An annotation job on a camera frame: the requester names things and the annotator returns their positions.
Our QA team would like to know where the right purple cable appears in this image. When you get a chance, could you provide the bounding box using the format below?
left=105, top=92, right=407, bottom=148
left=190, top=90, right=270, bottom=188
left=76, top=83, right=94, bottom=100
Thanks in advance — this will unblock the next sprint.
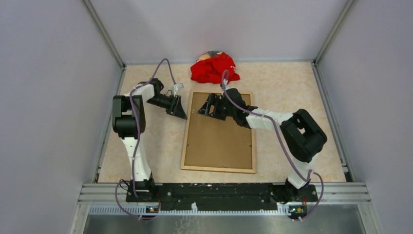
left=221, top=69, right=324, bottom=221

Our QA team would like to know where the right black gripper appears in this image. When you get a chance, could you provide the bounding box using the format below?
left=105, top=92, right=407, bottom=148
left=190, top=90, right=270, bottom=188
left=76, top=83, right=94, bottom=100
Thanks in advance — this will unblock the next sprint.
left=197, top=94, right=236, bottom=121

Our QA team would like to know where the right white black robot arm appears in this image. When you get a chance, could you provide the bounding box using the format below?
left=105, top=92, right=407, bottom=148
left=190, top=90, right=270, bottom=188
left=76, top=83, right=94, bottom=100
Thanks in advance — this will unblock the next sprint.
left=197, top=88, right=327, bottom=204

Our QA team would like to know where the aluminium front rail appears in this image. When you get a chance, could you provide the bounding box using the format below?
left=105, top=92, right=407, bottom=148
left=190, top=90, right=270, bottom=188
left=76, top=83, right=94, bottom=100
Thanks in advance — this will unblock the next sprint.
left=78, top=182, right=371, bottom=216

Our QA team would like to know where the wooden picture frame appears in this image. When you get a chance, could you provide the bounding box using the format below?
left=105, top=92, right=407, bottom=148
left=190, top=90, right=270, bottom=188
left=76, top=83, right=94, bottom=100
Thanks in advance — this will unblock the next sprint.
left=180, top=91, right=257, bottom=175

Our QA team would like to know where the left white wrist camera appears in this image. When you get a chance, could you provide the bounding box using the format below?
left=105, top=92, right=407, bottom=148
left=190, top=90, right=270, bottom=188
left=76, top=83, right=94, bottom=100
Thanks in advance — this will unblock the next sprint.
left=171, top=83, right=184, bottom=96

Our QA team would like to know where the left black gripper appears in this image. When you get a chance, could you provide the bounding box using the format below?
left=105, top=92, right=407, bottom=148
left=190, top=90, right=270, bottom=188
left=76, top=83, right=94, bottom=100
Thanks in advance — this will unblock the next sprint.
left=146, top=94, right=187, bottom=119

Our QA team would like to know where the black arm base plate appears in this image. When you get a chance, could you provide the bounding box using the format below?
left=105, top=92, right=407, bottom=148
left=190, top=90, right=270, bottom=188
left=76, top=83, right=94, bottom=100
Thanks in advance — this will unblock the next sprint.
left=126, top=183, right=318, bottom=211

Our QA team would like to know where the red crumpled cloth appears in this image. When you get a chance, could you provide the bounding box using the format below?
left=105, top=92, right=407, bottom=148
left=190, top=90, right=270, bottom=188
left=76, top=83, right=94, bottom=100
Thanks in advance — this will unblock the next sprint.
left=190, top=51, right=241, bottom=84

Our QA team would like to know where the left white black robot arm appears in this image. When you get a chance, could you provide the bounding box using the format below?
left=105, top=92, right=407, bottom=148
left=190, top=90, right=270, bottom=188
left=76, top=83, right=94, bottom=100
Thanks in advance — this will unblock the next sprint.
left=112, top=78, right=187, bottom=202

